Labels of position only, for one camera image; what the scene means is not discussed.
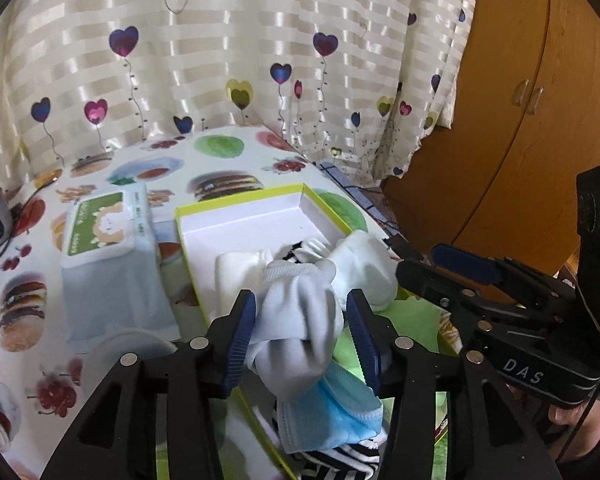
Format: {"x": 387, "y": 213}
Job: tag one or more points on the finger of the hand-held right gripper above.
{"x": 465, "y": 260}
{"x": 430, "y": 285}

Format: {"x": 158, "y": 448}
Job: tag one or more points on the light blue wet wipes pack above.
{"x": 110, "y": 270}

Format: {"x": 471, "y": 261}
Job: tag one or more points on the green towel with patterned trim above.
{"x": 415, "y": 320}

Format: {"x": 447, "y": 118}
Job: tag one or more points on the blue face mask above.
{"x": 330, "y": 420}

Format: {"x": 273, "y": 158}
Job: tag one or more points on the black and white striped sock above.
{"x": 340, "y": 465}

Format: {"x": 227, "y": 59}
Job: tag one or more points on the blue checked cloth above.
{"x": 350, "y": 185}

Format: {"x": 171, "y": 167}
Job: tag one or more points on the yellow-green cardboard box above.
{"x": 240, "y": 220}

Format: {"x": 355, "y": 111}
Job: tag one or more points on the wooden cabinet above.
{"x": 505, "y": 160}

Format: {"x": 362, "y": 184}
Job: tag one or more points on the person's right hand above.
{"x": 577, "y": 416}

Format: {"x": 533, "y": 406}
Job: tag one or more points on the grey sock bundle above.
{"x": 300, "y": 320}

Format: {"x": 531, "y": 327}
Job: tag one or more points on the white socks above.
{"x": 365, "y": 270}
{"x": 240, "y": 275}

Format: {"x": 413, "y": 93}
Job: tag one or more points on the striped sock ball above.
{"x": 300, "y": 252}

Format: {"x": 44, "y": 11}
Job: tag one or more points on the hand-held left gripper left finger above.
{"x": 240, "y": 340}

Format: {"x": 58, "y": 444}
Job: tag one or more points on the striped curtain with heart print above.
{"x": 230, "y": 35}

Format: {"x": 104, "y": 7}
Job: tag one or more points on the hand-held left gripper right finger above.
{"x": 362, "y": 340}

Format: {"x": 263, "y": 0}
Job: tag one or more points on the food print tablecloth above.
{"x": 30, "y": 310}

